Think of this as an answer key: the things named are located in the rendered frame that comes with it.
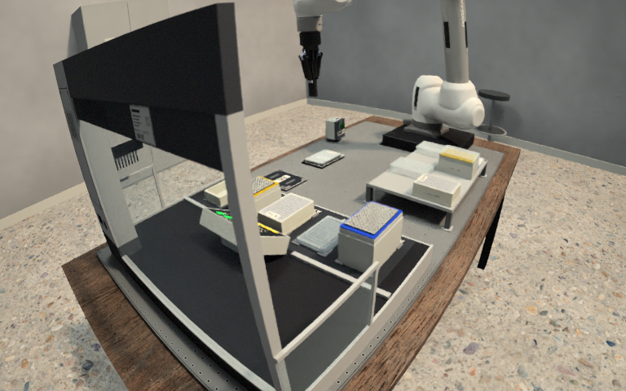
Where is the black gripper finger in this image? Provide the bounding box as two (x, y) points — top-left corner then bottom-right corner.
(298, 49), (316, 97)
(314, 50), (323, 96)

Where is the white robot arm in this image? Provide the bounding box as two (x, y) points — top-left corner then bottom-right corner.
(293, 0), (484, 138)

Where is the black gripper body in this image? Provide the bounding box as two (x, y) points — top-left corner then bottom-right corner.
(299, 32), (321, 59)

